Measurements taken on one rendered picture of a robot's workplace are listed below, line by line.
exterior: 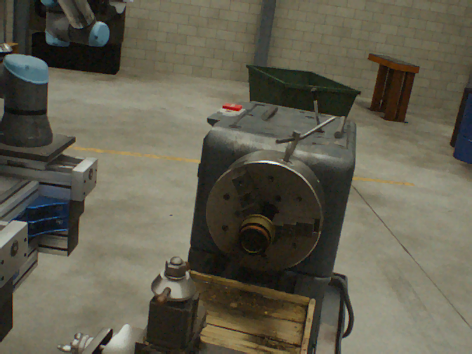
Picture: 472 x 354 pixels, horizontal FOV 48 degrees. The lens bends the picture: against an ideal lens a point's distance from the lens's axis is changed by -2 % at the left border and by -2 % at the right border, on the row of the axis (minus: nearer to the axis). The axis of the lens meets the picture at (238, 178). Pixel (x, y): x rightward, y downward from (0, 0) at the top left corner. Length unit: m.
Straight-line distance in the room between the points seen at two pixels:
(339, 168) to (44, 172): 0.82
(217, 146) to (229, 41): 9.85
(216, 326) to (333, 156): 0.58
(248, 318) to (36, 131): 0.77
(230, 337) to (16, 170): 0.76
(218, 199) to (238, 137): 0.22
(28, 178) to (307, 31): 10.29
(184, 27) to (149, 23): 0.70
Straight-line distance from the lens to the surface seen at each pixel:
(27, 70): 1.54
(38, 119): 1.57
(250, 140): 1.56
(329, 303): 2.20
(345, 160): 1.54
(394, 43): 12.17
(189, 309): 0.96
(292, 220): 1.38
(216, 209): 1.45
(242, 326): 1.33
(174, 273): 0.94
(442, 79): 12.72
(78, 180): 1.54
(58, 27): 1.81
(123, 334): 1.13
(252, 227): 1.29
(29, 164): 1.58
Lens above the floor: 1.62
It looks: 18 degrees down
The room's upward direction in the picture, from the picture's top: 8 degrees clockwise
